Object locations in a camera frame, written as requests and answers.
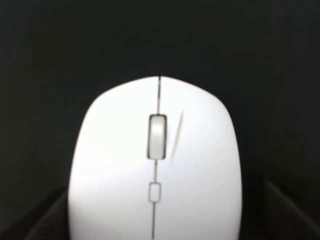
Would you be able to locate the white computer mouse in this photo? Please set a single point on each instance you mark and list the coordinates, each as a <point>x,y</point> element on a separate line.
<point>156,159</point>

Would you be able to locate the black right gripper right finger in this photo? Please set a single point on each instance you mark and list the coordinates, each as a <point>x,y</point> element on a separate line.
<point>269,214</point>

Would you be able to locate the black mouse pad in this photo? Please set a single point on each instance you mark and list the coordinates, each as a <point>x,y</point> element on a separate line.
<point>261,58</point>

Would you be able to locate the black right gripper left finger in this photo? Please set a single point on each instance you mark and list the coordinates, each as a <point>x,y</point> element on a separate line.
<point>47,221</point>

